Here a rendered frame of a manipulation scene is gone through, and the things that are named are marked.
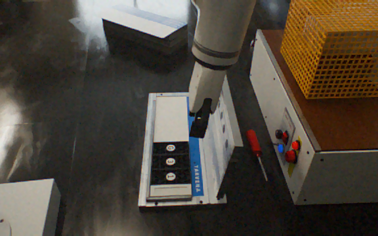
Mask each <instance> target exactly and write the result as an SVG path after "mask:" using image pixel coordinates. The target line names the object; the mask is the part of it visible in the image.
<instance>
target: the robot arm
mask: <svg viewBox="0 0 378 236"><path fill-rule="evenodd" d="M191 2H192V3H193V4H194V6H195V7H196V8H197V10H198V21H197V24H196V30H195V34H194V40H193V44H192V53H193V58H194V60H195V61H196V62H195V65H194V70H193V73H192V77H191V80H190V85H189V110H190V111H189V116H190V117H194V121H192V124H191V127H190V132H189V137H194V138H204V136H205V132H206V130H207V126H208V122H209V116H210V114H211V115H213V114H214V113H215V111H216V108H217V105H218V102H219V98H220V95H221V90H222V86H223V83H224V78H225V74H226V70H227V69H229V68H231V67H232V66H233V64H234V63H236V62H237V60H238V56H239V54H240V50H241V47H242V44H243V40H244V37H245V34H246V31H247V27H248V25H249V21H250V19H251V15H252V12H253V9H254V6H255V2H256V0H191ZM198 118H201V119H198ZM0 236H12V229H11V225H10V223H9V221H8V219H7V217H6V216H5V215H4V214H3V213H2V212H0Z"/></svg>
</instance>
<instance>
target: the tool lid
mask: <svg viewBox="0 0 378 236"><path fill-rule="evenodd" d="M207 128H208V141H209V154H210V160H211V169H212V172H213V179H214V180H215V189H216V190H215V197H216V198H221V199H223V197H224V194H225V193H226V190H227V187H228V185H229V182H230V179H231V177H232V175H233V172H234V169H235V167H236V164H237V162H238V159H239V157H240V154H241V152H242V149H243V142H242V137H241V134H240V129H239V126H238V122H237V119H236V113H235V110H234V105H233V102H232V97H231V94H230V89H229V86H228V81H227V78H226V74H225V78H224V83H223V86H222V90H221V94H220V98H219V102H218V105H217V108H216V111H215V113H214V114H213V115H211V114H210V116H209V122H208V126H207Z"/></svg>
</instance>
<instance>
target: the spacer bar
mask: <svg viewBox="0 0 378 236"><path fill-rule="evenodd" d="M185 195H191V197H192V193H191V184H179V185H162V186H151V190H150V196H151V197H168V196H185Z"/></svg>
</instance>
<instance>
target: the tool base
mask: <svg viewBox="0 0 378 236"><path fill-rule="evenodd" d="M160 94H163V95H160ZM176 96H189V92H176V93H151V94H149V101H148V114H147V122H146V134H145V141H144V154H143V162H142V174H141V182H140V195H139V202H138V207H139V211H151V210H183V209H200V208H226V195H225V194H224V197H223V199H221V198H216V197H215V190H216V189H215V180H214V179H213V172H212V169H211V160H210V154H209V141H208V128H207V130H206V132H205V136H204V138H199V145H200V153H201V166H202V173H203V186H204V194H205V195H204V196H203V197H191V201H162V202H146V187H147V178H148V162H149V153H150V137H151V127H152V112H153V103H154V100H155V101H156V104H157V97H176ZM155 123H156V115H155ZM154 134H155V124H154ZM200 201H203V203H202V204H200ZM155 203H159V204H158V205H155Z"/></svg>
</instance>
